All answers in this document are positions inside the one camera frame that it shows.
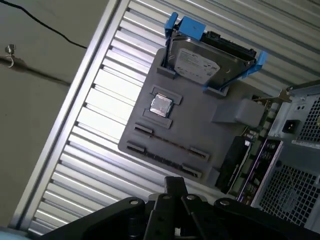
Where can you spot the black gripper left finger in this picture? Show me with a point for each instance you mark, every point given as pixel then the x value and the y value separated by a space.
pixel 120 220

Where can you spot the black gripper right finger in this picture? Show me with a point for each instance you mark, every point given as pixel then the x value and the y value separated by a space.
pixel 250 220

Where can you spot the black PC case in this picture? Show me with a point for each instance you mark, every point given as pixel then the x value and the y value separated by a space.
pixel 287 190

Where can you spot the green graphics card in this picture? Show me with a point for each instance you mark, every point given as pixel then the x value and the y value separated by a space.
pixel 232 165

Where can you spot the grey power supply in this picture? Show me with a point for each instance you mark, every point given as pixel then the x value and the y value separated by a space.
pixel 291 126

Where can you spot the grey parts rack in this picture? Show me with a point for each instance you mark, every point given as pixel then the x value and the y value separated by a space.
pixel 200 120

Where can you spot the silver CPU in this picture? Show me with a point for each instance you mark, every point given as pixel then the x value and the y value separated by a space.
pixel 160 105

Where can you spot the hard disk in blue carrier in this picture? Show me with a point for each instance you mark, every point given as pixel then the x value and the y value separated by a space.
pixel 200 60

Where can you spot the small metal floor fitting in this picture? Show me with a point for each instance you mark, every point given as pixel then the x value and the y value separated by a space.
pixel 10 48

